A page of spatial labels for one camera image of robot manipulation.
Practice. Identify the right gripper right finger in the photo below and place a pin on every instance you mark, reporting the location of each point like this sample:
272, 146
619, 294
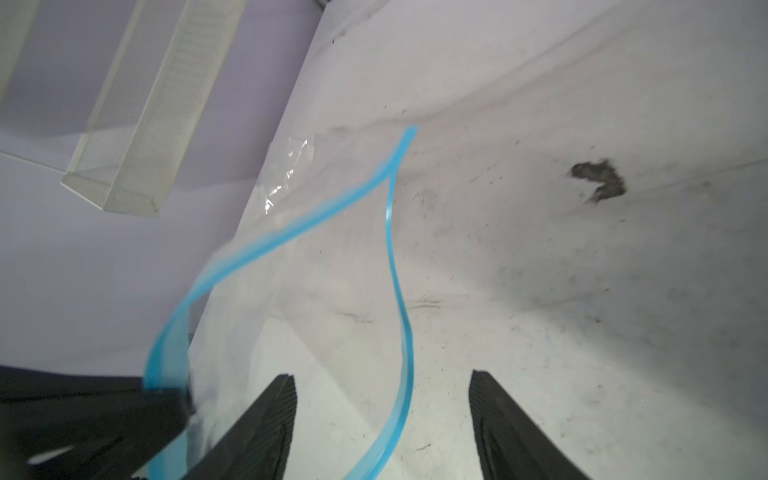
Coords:
509, 444

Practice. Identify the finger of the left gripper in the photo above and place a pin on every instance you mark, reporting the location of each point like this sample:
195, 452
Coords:
59, 426

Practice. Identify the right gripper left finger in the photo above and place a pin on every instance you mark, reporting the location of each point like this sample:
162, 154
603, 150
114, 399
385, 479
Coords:
257, 446

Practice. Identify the clear zip bag blue zipper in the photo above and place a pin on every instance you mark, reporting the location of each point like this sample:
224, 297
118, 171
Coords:
308, 289

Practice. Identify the white mesh lower shelf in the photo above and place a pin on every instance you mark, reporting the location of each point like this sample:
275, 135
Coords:
150, 103

